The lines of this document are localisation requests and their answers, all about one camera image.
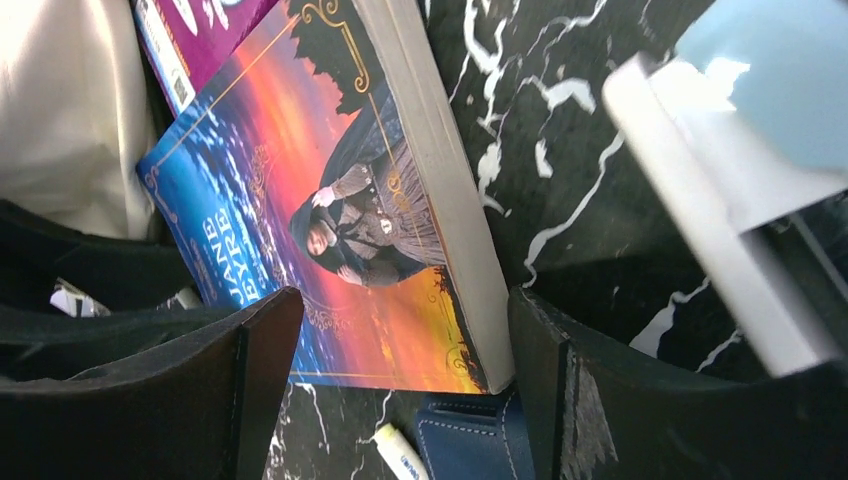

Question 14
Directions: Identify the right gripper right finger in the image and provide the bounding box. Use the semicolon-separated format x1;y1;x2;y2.
508;288;847;479

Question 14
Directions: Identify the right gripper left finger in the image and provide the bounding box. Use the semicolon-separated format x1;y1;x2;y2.
1;287;304;479

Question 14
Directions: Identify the beige canvas backpack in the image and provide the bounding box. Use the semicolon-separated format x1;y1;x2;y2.
1;1;155;240

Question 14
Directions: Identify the white marker pale cap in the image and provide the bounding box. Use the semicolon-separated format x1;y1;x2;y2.
373;424;430;480

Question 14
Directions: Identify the Jane Eyre paperback book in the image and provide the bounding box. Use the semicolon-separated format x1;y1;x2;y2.
137;1;514;394

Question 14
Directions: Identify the light blue white stapler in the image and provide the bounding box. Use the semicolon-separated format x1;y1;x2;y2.
602;1;847;377

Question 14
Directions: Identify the purple colouring book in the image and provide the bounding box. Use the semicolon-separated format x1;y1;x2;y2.
131;0;276;115

